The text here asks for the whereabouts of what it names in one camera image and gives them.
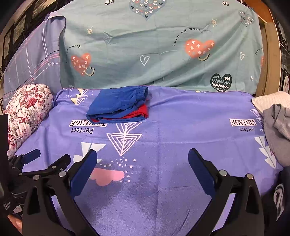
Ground grey garment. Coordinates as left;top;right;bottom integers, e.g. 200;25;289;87
263;104;290;167

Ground blue and red pants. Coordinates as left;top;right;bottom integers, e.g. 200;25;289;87
86;86;149;124

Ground white pillow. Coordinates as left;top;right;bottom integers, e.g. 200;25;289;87
252;91;290;117

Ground black garment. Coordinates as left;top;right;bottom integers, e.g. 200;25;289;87
262;166;290;236

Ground green heart print sheet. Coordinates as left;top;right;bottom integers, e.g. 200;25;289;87
59;1;264;94

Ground purple printed bed sheet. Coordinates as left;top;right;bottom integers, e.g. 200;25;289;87
17;86;282;235

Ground person's left hand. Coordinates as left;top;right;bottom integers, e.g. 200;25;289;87
8;215;23;234

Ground grey blue plaid sheet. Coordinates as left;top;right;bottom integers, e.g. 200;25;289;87
3;16;65;107

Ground red floral pillow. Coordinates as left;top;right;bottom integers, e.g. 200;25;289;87
4;84;54;159

